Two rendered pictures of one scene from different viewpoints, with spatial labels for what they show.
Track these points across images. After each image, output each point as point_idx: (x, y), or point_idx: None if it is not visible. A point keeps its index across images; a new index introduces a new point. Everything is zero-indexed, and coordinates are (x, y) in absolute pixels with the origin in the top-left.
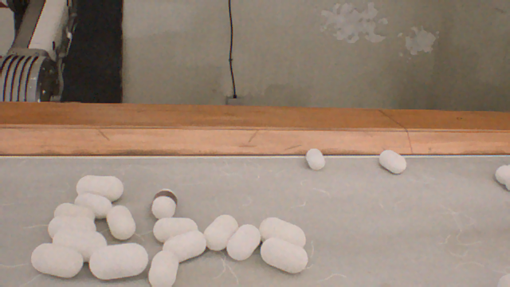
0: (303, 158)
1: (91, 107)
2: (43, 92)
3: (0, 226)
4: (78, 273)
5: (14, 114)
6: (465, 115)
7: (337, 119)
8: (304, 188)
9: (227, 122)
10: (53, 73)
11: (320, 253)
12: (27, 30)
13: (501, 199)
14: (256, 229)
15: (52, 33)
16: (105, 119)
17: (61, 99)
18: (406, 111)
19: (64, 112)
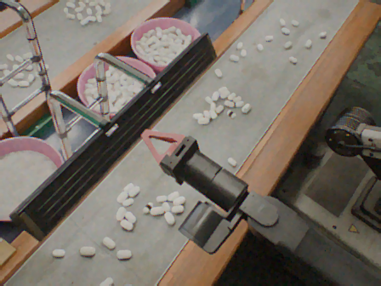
0: (239, 166)
1: (301, 129)
2: (334, 131)
3: (245, 92)
4: (219, 94)
5: (302, 110)
6: (222, 248)
7: (250, 188)
8: (222, 149)
9: (266, 152)
10: (352, 140)
11: (196, 127)
12: (378, 128)
13: (176, 187)
14: (207, 116)
15: (374, 136)
16: (286, 126)
17: (340, 144)
18: (242, 226)
19: (298, 121)
